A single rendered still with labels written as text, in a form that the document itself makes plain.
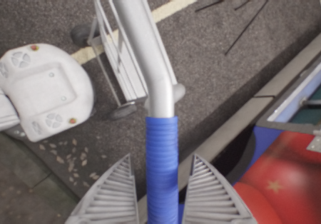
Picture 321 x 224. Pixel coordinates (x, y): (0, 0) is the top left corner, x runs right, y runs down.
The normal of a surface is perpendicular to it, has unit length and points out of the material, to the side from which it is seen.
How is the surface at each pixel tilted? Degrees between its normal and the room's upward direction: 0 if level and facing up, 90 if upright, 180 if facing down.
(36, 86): 2
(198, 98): 0
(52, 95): 0
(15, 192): 9
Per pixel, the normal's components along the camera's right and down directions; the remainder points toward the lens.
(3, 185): 0.43, -0.04
